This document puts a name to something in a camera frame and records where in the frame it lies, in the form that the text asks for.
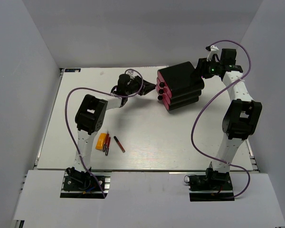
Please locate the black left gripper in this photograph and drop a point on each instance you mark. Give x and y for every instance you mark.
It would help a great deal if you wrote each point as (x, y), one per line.
(147, 87)

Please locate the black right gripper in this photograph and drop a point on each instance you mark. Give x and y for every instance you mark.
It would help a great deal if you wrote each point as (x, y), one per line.
(201, 67)

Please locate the pink top drawer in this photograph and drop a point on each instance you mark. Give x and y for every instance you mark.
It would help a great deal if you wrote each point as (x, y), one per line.
(160, 80)

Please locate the black drawer organizer cabinet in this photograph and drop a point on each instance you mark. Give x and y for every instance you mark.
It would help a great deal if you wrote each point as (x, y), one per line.
(184, 86)

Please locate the red lip gloss tube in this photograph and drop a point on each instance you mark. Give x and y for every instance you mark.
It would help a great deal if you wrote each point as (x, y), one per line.
(119, 144)

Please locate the orange makeup compact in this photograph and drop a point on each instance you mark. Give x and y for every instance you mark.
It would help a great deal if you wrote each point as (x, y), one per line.
(100, 142)

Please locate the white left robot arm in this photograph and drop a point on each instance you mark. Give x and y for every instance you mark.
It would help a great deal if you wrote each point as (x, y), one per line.
(90, 115)

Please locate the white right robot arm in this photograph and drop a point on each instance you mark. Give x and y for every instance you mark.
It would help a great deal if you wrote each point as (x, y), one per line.
(242, 116)

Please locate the pink bottom drawer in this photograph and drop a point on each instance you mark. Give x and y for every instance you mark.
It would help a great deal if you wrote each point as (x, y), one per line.
(165, 102)

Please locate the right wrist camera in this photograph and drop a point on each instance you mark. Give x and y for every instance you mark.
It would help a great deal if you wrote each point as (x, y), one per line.
(212, 52)

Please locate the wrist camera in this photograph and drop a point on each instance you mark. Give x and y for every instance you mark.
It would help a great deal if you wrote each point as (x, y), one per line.
(130, 72)
(212, 52)

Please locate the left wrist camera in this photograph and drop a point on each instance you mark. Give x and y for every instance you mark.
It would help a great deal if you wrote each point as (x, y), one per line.
(130, 72)

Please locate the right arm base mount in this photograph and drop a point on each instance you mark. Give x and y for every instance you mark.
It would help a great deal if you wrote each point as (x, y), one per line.
(210, 187)

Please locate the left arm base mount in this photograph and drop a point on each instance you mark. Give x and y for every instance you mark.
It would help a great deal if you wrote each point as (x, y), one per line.
(81, 185)

